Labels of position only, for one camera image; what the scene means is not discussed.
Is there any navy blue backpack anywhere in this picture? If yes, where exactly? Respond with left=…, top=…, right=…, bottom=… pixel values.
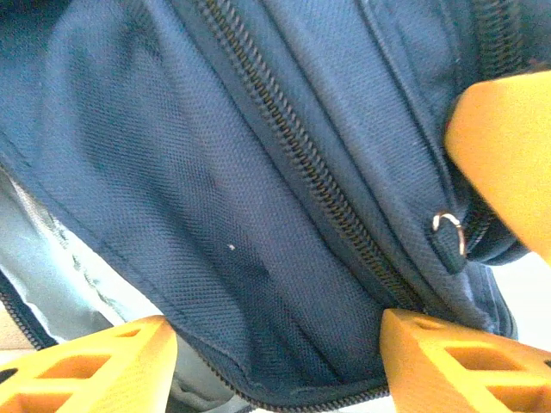
left=0, top=0, right=551, bottom=413

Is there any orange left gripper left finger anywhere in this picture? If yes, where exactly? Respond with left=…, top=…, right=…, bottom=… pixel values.
left=0, top=314, right=178, bottom=413

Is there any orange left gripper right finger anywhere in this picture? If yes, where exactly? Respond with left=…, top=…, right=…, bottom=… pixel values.
left=381, top=308, right=551, bottom=413

